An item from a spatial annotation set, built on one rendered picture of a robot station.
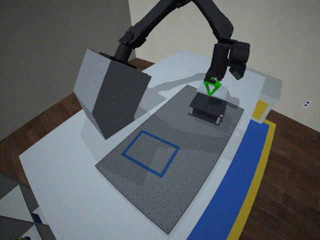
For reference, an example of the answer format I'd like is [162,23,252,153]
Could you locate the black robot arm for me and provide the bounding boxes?
[99,0,250,80]

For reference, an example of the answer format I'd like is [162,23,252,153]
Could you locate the blue tape square outline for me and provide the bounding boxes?
[121,130,180,178]

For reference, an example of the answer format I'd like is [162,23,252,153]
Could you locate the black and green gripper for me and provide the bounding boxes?
[203,57,226,96]

